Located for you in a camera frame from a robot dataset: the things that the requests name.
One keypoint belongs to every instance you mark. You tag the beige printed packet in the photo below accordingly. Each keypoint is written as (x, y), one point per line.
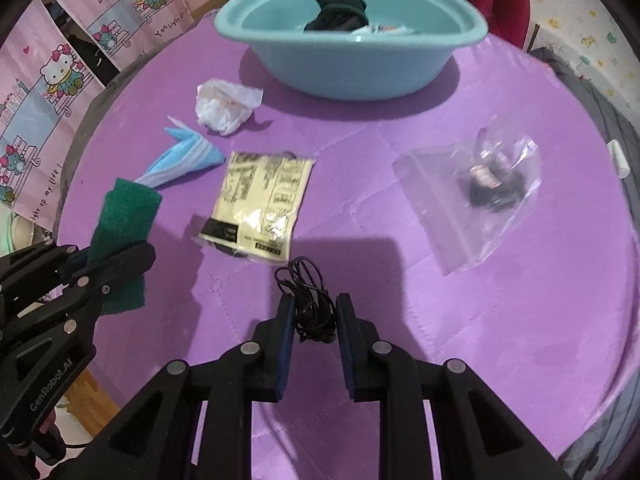
(260, 200)

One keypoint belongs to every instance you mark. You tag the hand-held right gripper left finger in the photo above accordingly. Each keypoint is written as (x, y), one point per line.
(286, 345)

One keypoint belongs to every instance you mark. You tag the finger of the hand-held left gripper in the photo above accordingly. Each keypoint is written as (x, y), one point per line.
(45, 265)
(125, 260)

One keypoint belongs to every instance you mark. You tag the blue face mask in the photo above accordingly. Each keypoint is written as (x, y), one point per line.
(185, 157)

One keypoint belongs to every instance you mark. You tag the pink cartoon curtain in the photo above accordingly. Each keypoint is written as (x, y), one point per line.
(50, 85)

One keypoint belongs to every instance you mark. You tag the clear zip bag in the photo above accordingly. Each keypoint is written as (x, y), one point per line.
(450, 210)

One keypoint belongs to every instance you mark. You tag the black gloves pair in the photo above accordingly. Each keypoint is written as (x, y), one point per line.
(335, 15)

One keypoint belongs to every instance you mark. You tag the light blue plastic basin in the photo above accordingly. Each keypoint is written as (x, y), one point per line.
(350, 75)

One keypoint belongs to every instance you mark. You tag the green scouring pad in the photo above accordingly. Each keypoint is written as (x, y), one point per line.
(125, 210)

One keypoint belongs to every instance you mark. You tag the white plastic bag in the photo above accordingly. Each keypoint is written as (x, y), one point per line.
(220, 110)

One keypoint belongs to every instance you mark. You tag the white orange snack packet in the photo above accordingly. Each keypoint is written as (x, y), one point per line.
(385, 30)

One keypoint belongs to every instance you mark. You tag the red tufted sofa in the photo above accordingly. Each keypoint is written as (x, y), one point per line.
(505, 0)

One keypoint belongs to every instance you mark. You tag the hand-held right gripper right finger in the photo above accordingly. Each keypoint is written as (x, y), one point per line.
(347, 345)

